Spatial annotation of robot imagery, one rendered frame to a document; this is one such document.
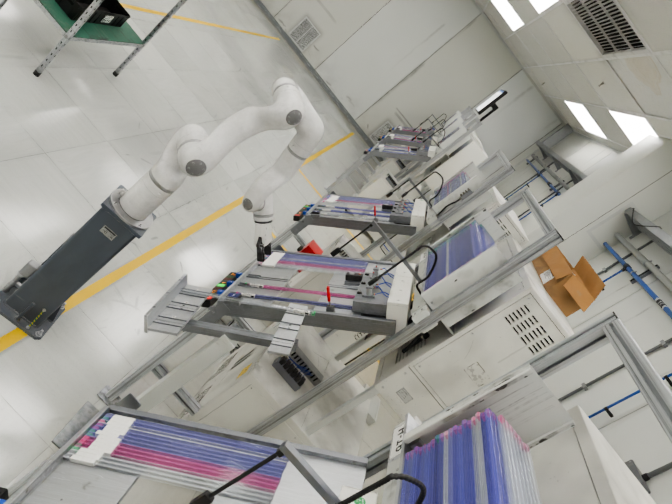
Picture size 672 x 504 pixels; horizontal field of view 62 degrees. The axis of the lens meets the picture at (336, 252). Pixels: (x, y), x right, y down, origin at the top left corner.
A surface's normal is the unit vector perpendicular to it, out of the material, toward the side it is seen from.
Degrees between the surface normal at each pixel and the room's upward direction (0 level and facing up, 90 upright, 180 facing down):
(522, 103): 90
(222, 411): 90
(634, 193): 90
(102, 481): 44
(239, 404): 90
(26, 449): 0
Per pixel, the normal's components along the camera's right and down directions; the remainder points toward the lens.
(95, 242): -0.04, 0.47
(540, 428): -0.19, 0.29
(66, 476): 0.10, -0.94
